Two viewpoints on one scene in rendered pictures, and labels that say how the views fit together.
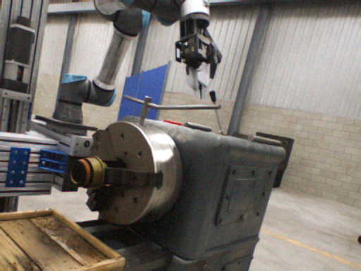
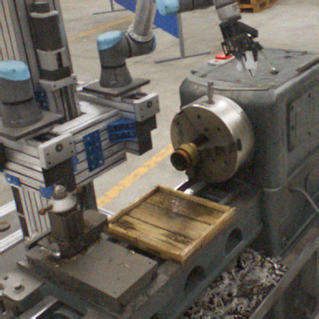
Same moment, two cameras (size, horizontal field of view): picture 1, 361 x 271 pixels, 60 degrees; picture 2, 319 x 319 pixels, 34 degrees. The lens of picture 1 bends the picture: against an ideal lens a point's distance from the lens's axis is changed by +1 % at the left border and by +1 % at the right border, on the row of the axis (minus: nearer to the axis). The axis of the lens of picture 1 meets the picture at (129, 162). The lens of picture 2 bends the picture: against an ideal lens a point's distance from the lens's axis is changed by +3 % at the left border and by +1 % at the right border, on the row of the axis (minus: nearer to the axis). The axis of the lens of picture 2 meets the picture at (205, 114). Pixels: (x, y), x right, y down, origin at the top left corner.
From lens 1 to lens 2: 1.04 m
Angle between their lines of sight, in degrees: 15
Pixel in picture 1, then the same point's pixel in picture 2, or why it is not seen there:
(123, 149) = (202, 126)
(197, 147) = (259, 105)
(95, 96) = (137, 50)
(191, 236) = (273, 171)
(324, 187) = not seen: outside the picture
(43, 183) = (118, 154)
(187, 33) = (228, 35)
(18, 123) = (72, 105)
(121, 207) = (215, 169)
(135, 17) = not seen: outside the picture
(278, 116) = not seen: outside the picture
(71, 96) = (115, 61)
